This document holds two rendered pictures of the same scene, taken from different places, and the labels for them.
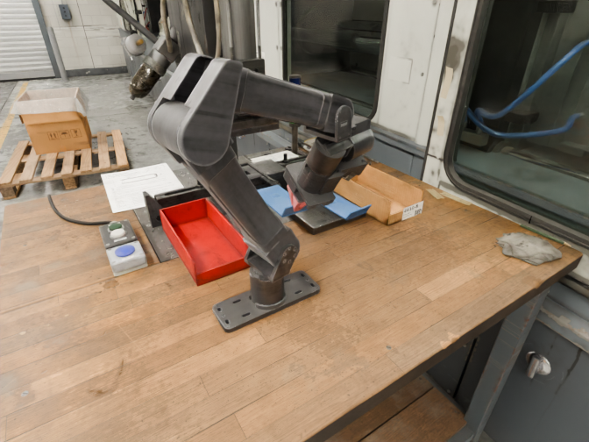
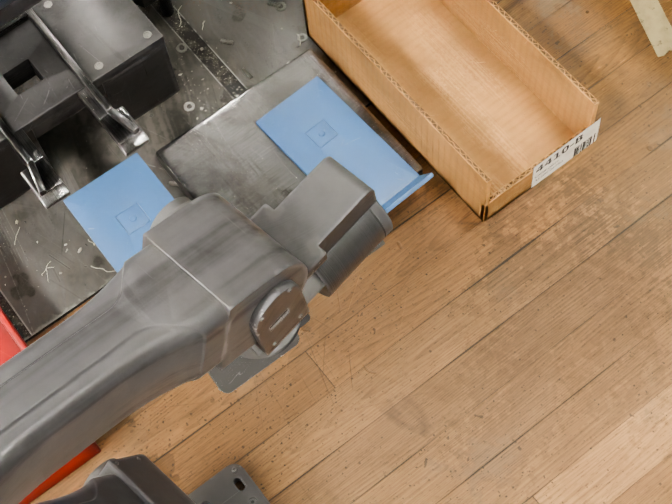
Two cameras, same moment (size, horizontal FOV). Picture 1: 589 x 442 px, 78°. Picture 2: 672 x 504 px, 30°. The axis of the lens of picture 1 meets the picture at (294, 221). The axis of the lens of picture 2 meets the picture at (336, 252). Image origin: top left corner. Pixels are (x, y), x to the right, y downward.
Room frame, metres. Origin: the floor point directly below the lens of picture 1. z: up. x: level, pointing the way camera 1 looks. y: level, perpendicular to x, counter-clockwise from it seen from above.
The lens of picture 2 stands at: (0.31, -0.13, 1.86)
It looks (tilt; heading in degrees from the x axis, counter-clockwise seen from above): 64 degrees down; 2
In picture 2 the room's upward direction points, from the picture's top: 8 degrees counter-clockwise
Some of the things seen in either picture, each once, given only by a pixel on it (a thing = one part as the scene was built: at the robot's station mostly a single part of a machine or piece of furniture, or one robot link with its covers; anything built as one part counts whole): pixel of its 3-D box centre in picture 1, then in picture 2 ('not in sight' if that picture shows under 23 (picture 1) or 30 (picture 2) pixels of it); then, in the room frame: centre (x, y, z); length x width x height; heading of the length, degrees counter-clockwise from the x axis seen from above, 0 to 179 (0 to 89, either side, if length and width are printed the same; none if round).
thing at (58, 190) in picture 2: not in sight; (34, 169); (0.83, 0.13, 0.98); 0.07 x 0.02 x 0.01; 32
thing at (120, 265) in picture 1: (128, 262); not in sight; (0.63, 0.36, 0.90); 0.07 x 0.07 x 0.06; 32
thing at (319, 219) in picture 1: (322, 209); (288, 165); (0.85, -0.07, 0.91); 0.17 x 0.16 x 0.02; 122
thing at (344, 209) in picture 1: (340, 202); (342, 148); (0.85, -0.12, 0.93); 0.15 x 0.07 x 0.03; 35
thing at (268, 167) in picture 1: (248, 173); (34, 64); (0.94, 0.13, 0.98); 0.20 x 0.10 x 0.01; 122
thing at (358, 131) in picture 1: (340, 130); (283, 241); (0.64, -0.08, 1.19); 0.12 x 0.09 x 0.12; 132
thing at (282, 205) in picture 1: (281, 196); (151, 238); (0.75, 0.03, 1.00); 0.15 x 0.07 x 0.03; 32
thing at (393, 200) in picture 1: (372, 190); (448, 66); (0.92, -0.22, 0.93); 0.25 x 0.13 x 0.08; 32
